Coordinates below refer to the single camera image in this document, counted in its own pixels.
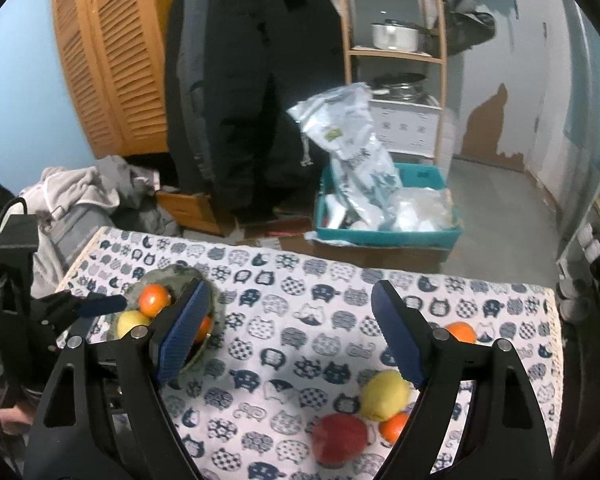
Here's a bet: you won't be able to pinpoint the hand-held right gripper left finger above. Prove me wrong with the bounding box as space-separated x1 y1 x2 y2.
24 279 212 480

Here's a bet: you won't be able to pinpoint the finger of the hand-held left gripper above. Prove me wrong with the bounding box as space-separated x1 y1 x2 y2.
30 292 128 341

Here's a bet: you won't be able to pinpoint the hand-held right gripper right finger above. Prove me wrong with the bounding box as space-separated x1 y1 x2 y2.
371 280 553 480

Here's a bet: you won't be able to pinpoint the small orange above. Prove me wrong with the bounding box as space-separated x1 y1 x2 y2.
194 314 213 345
379 411 411 445

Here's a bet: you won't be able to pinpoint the large yellow apple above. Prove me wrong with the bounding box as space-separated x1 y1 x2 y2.
116 310 153 339

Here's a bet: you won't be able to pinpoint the large orange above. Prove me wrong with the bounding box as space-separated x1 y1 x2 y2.
139 284 173 317
444 322 477 345

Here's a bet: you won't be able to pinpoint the green glass bowl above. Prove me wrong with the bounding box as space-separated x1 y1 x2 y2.
111 264 227 377

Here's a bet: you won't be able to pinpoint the small yellow apple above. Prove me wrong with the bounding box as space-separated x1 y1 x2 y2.
360 370 413 422

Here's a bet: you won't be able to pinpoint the red apple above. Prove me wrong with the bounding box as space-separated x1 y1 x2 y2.
312 413 371 466

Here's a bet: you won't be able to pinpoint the brown cardboard box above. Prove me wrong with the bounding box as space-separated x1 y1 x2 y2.
305 232 451 273

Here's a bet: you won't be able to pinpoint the cat print tablecloth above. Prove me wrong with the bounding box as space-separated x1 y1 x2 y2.
55 226 563 480

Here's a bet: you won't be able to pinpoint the teal plastic basket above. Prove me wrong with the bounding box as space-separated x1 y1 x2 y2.
314 162 463 247

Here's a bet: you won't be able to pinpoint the pile of grey clothes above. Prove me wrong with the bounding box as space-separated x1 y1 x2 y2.
17 155 181 291

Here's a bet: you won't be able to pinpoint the wooden drawer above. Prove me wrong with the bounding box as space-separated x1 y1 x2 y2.
155 191 236 237

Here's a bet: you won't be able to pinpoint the clear plastic bags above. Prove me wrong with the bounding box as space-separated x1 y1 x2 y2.
392 187 453 233

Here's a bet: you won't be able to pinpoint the flat cardboard pieces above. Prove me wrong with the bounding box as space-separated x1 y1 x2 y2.
240 217 321 248

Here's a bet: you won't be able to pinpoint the white printed plastic bag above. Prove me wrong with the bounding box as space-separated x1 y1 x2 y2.
287 82 401 231

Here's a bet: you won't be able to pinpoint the white plastic crate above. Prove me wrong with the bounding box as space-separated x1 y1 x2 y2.
369 95 443 166

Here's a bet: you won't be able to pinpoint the white shoe rack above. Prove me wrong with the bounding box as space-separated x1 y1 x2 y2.
555 150 600 321

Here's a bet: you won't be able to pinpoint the group of shoes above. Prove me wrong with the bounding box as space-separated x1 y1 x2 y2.
560 185 600 318

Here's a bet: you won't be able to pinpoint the wooden louvred wardrobe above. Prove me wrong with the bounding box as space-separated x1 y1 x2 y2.
50 0 206 158

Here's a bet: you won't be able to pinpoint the steel pot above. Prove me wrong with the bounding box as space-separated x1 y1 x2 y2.
372 72 428 106

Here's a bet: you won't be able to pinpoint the black coat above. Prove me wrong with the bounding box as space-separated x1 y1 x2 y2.
165 0 346 221

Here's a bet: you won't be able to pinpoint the grey coat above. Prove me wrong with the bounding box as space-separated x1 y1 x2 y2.
172 0 216 181

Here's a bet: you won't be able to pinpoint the white cooking pot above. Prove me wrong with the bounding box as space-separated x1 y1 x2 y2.
371 20 421 52

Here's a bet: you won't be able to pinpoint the grey hanging bag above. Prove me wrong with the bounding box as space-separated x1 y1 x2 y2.
440 0 496 56

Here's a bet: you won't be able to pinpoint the wooden shelf rack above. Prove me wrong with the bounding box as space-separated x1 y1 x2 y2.
334 0 448 171

